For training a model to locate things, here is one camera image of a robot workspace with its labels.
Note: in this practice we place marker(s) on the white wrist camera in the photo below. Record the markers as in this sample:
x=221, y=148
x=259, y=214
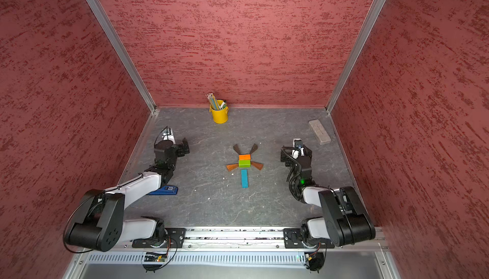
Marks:
x=165, y=134
x=298, y=148

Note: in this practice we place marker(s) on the grey marbled pencil case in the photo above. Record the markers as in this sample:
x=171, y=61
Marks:
x=319, y=131

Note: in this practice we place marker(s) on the aluminium corner post right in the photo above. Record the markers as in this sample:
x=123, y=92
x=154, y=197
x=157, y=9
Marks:
x=365, y=30

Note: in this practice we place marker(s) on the aluminium corner post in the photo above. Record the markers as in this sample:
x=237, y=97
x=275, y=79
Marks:
x=365, y=30
x=117, y=44

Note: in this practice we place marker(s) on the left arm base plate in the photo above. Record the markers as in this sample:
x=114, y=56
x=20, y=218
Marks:
x=175, y=238

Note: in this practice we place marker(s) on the yellow metal pencil bucket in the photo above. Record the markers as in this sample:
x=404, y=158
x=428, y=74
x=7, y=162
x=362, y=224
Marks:
x=220, y=116

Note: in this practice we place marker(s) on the aluminium front rail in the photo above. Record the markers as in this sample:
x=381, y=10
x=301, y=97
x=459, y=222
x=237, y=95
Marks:
x=260, y=238

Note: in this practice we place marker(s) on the blue black utility knife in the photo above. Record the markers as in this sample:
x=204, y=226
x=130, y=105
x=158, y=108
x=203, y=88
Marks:
x=167, y=190

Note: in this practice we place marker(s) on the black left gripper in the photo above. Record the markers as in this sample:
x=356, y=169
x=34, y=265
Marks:
x=181, y=151

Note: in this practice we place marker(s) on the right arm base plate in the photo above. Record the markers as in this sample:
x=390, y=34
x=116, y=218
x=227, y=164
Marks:
x=292, y=238

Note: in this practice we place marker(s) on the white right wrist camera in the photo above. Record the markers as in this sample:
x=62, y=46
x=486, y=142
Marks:
x=298, y=148

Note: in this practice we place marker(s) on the orange brown triangle block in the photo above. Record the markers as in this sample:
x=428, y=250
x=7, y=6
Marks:
x=231, y=167

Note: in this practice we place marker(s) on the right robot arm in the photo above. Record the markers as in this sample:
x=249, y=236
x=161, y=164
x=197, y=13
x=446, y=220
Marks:
x=344, y=219

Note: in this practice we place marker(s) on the red brown triangle block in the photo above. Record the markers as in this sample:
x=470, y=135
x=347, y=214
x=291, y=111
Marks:
x=259, y=166

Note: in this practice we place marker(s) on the teal long block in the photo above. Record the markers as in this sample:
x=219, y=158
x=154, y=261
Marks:
x=244, y=178

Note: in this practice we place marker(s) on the orange rectangular block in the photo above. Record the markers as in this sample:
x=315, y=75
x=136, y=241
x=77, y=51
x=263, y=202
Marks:
x=245, y=157

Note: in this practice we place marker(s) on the white slotted cable duct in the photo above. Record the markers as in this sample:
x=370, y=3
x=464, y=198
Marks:
x=251, y=259

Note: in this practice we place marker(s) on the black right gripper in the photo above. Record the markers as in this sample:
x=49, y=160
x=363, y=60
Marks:
x=288, y=160

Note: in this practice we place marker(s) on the aluminium corner post left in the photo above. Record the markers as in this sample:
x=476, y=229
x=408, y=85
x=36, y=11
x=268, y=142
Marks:
x=117, y=44

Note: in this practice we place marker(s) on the pencils in bucket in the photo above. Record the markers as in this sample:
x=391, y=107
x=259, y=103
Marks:
x=213, y=102

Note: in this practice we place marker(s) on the dark brown triangle block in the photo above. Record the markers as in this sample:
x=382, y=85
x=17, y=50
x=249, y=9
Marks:
x=254, y=148

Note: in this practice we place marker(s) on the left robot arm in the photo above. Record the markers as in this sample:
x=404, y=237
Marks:
x=98, y=222

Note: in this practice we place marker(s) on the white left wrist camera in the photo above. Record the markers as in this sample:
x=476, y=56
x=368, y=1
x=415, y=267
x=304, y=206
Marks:
x=165, y=134

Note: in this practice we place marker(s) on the green rectangular block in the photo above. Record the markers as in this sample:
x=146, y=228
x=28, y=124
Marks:
x=244, y=163

